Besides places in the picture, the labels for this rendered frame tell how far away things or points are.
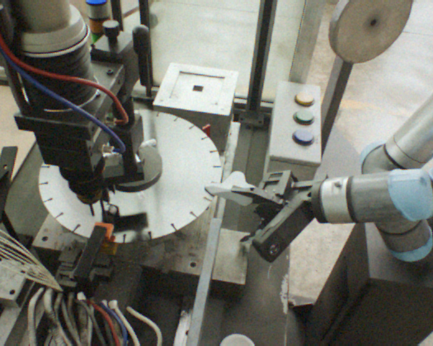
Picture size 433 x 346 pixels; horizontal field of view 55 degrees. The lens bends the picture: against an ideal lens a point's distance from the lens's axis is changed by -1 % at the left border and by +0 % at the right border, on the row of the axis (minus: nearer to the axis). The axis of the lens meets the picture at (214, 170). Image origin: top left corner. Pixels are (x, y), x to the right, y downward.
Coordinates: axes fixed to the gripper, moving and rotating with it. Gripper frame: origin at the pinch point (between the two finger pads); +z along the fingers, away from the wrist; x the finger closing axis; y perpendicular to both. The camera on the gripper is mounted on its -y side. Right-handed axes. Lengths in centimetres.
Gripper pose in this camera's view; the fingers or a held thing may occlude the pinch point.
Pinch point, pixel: (220, 217)
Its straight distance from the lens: 79.3
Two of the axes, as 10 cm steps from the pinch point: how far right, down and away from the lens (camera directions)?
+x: -4.5, -7.3, -5.1
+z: -8.2, 1.2, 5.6
